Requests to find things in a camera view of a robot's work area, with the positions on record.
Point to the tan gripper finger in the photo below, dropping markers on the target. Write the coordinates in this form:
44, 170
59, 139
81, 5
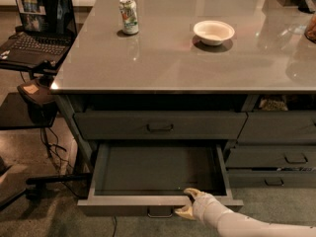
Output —
185, 212
194, 193

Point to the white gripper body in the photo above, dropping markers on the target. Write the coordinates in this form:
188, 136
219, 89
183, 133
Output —
203, 203

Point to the grey drawer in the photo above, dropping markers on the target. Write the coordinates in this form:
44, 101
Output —
271, 157
295, 127
272, 179
148, 178
159, 124

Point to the black open laptop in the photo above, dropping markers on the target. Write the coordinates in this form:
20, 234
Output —
48, 31

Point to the snack bag under counter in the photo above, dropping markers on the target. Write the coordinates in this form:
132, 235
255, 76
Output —
273, 103

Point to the white paper bowl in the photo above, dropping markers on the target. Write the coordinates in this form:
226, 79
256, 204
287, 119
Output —
213, 33

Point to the black device with sticky note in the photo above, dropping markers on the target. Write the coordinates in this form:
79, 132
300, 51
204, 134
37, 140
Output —
41, 104

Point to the black laptop stand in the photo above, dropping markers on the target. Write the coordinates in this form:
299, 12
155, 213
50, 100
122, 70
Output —
14, 115

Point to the brown item at counter edge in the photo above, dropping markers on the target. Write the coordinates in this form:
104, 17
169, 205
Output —
310, 31

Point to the green white soda can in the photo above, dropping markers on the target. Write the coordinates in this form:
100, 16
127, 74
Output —
128, 13

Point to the grey counter cabinet frame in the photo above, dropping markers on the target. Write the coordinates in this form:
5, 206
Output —
71, 105

